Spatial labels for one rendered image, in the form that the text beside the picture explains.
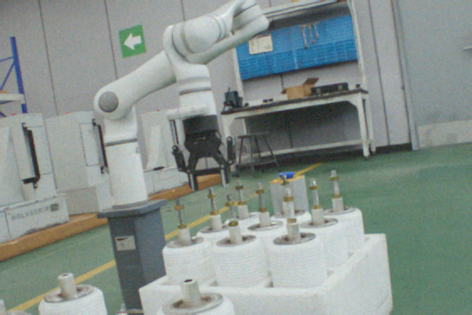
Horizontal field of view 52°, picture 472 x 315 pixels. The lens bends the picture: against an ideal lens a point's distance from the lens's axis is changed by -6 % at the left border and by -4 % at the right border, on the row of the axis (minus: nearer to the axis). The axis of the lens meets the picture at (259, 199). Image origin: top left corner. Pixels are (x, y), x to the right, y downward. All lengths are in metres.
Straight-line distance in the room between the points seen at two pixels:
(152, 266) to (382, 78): 5.03
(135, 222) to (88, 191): 2.33
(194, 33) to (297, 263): 0.51
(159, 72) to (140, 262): 0.50
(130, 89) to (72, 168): 2.43
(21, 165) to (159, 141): 1.77
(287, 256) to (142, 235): 0.60
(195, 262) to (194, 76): 0.38
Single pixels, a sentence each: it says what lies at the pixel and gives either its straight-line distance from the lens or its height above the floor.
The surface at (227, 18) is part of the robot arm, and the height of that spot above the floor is 0.72.
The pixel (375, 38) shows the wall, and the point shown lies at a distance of 6.17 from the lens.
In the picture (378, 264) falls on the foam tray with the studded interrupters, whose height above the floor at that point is 0.13.
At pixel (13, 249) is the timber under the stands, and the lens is 2.94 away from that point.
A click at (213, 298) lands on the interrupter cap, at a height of 0.25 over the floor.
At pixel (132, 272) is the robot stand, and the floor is 0.13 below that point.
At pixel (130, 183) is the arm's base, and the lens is 1.36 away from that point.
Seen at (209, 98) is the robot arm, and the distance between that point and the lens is 1.05.
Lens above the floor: 0.44
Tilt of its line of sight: 7 degrees down
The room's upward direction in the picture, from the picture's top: 9 degrees counter-clockwise
